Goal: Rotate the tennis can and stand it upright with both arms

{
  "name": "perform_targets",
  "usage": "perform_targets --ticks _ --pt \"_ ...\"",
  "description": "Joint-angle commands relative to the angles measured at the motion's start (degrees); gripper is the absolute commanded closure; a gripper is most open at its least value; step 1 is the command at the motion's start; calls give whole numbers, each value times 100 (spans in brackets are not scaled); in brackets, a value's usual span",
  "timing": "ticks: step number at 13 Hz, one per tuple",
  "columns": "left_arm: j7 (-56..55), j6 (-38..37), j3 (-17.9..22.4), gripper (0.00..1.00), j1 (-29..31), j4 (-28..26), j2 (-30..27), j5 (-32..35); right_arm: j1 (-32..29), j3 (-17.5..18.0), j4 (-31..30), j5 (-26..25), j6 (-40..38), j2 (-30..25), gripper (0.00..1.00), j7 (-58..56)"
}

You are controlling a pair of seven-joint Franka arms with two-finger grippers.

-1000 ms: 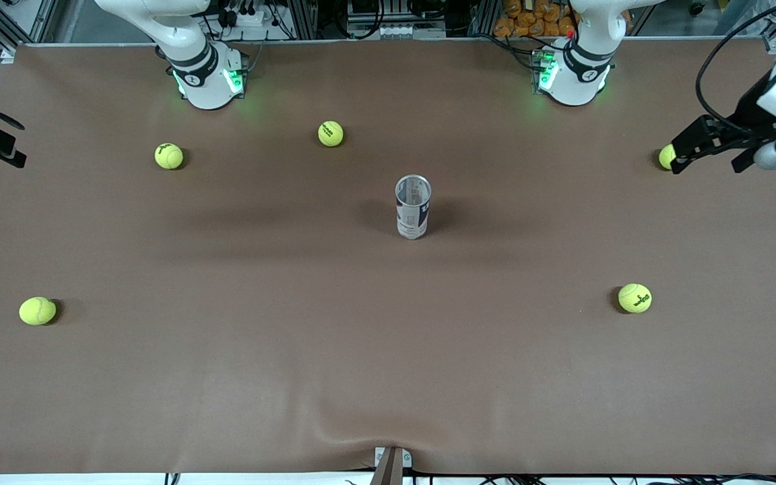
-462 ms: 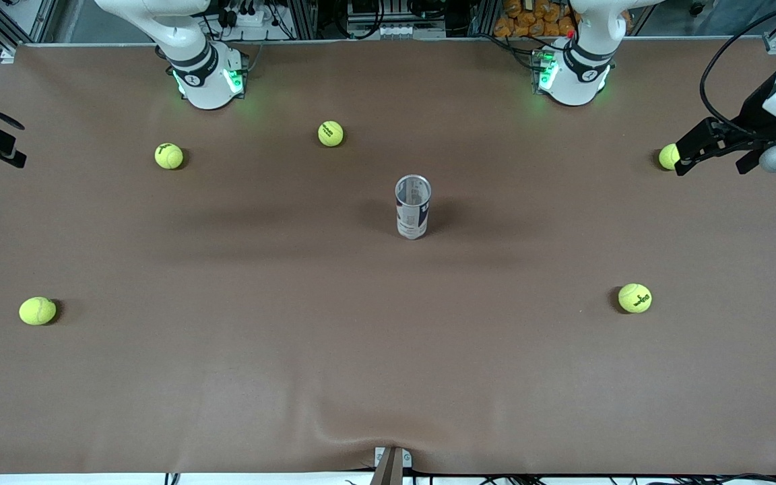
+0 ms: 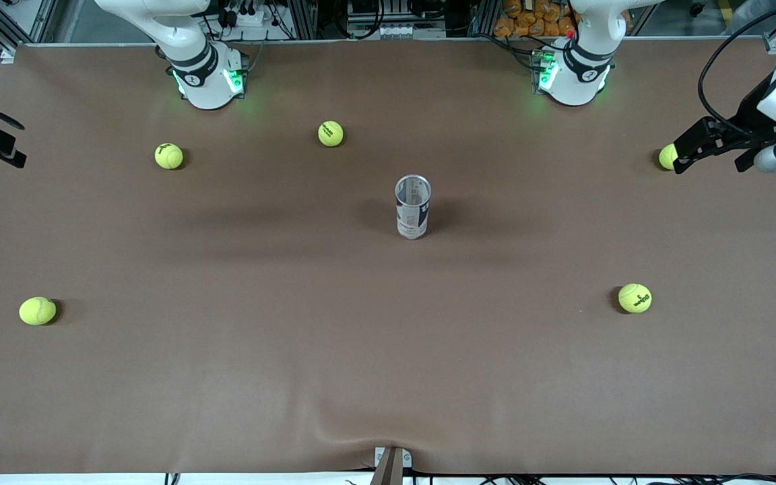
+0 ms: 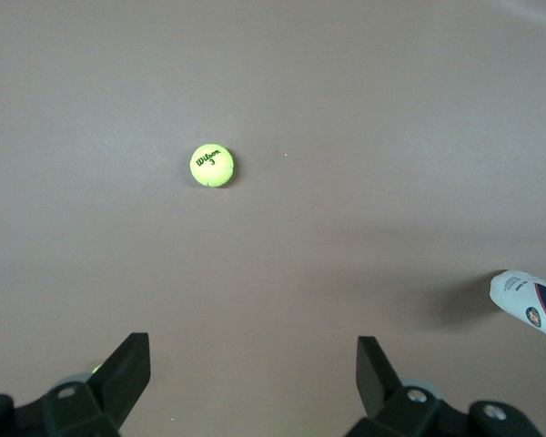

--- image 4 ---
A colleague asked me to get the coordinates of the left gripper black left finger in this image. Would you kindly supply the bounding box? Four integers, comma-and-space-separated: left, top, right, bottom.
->
0, 332, 151, 437

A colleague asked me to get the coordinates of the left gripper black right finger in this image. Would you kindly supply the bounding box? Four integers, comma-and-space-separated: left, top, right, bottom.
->
345, 336, 545, 437

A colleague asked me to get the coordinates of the yellow tennis ball Wilson print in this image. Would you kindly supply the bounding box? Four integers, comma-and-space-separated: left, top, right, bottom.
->
189, 143, 236, 188

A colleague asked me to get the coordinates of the brown table mat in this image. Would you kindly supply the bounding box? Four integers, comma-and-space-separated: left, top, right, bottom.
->
0, 0, 546, 437

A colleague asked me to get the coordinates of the white blue tennis ball can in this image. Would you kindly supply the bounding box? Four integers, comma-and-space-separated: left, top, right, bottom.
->
489, 269, 546, 345

